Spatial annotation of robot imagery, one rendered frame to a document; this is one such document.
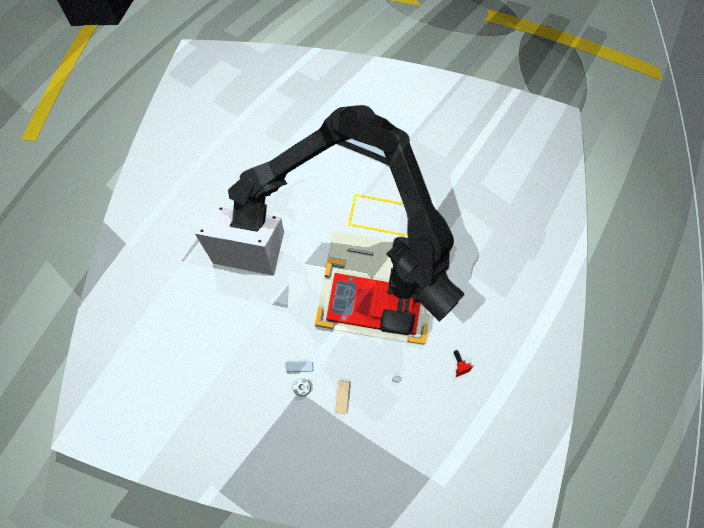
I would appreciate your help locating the tan flat bar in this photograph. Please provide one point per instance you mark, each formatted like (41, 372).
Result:
(342, 397)

